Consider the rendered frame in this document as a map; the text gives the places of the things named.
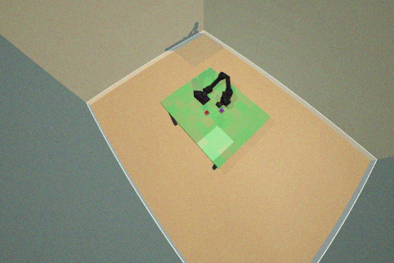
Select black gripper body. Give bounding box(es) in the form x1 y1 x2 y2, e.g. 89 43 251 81
216 98 223 108

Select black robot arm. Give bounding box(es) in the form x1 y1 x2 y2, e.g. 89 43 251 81
200 72 233 106

